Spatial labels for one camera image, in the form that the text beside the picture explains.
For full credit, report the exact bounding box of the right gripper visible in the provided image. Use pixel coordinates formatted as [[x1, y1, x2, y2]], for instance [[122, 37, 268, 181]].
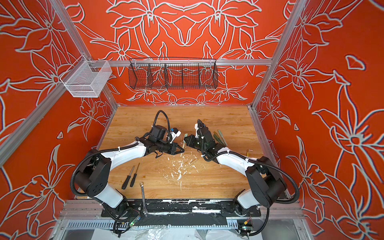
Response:
[[181, 135, 208, 154]]

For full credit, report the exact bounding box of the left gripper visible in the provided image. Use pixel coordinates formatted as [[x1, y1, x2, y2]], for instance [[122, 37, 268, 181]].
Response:
[[156, 140, 185, 154]]

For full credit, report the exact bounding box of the light green pen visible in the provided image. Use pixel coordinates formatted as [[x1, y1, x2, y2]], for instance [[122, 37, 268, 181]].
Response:
[[218, 130, 228, 146]]

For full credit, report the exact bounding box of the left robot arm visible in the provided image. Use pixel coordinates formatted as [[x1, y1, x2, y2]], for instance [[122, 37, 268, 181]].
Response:
[[70, 110, 185, 209]]

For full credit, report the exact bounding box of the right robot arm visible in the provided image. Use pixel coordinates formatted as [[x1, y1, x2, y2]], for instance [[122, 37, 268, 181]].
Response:
[[183, 120, 300, 216]]

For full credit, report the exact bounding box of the black screwdriver right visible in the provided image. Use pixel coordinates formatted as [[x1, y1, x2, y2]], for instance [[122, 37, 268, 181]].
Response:
[[130, 164, 140, 188]]

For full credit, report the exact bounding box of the black screwdriver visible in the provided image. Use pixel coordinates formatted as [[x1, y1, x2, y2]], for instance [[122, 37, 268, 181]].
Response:
[[130, 164, 140, 188], [122, 166, 135, 190]]

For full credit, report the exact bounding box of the black screwdriver left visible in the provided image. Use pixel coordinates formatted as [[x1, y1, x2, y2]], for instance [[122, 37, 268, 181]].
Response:
[[122, 166, 135, 190]]

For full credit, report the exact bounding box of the metal wrench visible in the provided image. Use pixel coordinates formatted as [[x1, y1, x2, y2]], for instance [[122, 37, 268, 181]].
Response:
[[140, 182, 148, 217]]

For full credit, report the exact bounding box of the clear plastic bin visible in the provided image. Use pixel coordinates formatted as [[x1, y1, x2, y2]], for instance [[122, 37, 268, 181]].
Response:
[[60, 60, 112, 98]]

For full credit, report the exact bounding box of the yellow handled tool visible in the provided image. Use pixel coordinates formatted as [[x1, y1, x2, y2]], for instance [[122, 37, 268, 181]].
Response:
[[246, 149, 253, 157]]

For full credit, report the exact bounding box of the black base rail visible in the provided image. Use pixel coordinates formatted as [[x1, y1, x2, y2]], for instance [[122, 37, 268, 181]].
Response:
[[100, 197, 262, 218]]

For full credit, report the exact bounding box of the black wire basket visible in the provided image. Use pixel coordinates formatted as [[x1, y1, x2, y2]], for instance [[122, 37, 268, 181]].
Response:
[[128, 58, 219, 90]]

